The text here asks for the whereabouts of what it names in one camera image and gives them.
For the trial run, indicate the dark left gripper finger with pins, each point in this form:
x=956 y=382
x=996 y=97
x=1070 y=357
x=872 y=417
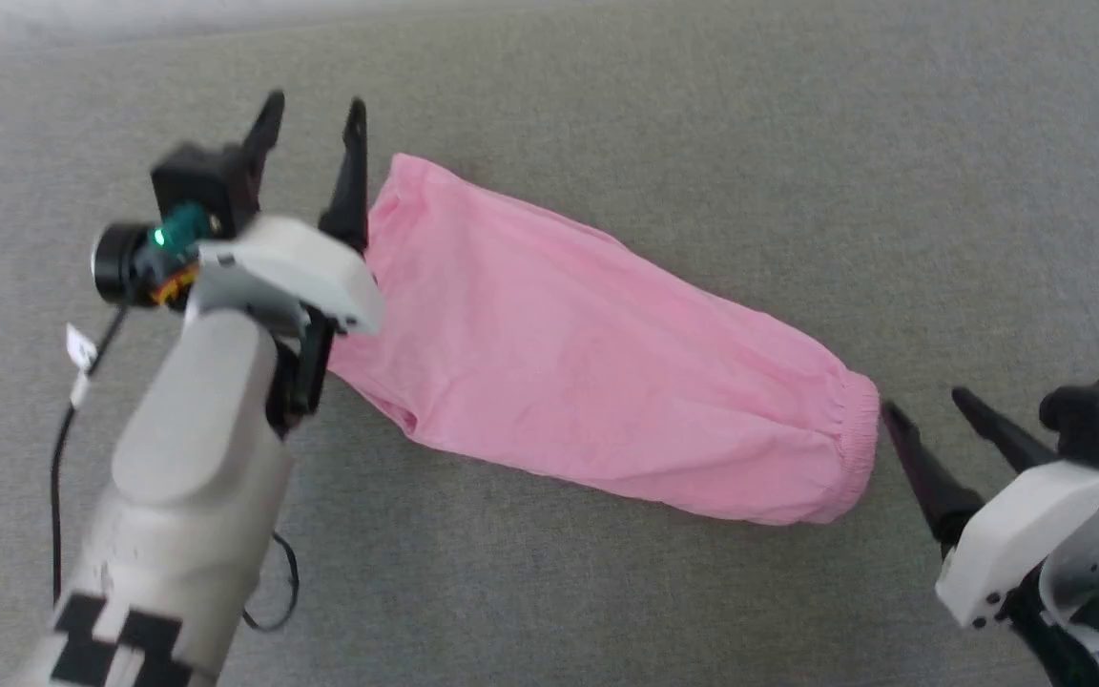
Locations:
x=263 y=143
x=351 y=181

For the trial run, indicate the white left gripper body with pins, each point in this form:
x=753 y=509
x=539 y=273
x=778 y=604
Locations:
x=301 y=262

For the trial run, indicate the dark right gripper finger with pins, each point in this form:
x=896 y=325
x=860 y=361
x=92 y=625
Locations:
x=931 y=477
x=1003 y=429

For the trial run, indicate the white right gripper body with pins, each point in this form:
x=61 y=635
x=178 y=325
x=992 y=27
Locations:
x=1017 y=534

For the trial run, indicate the pink cloth garment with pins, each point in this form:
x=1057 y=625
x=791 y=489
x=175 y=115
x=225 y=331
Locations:
x=588 y=353

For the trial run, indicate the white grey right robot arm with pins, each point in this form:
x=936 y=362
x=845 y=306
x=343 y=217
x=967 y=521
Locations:
x=1098 y=592

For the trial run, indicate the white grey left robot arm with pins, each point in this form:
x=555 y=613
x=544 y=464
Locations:
x=187 y=477

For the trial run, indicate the black left cylindrical gripper motor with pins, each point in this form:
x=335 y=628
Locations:
x=122 y=265

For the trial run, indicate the grey fabric sofa seat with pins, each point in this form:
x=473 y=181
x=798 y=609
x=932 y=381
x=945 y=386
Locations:
x=702 y=114

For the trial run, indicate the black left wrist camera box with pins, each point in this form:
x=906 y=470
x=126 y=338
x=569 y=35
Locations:
x=201 y=186

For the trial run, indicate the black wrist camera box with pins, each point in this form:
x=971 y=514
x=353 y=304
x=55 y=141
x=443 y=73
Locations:
x=201 y=186
x=1098 y=420

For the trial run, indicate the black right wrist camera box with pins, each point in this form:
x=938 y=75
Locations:
x=1098 y=420

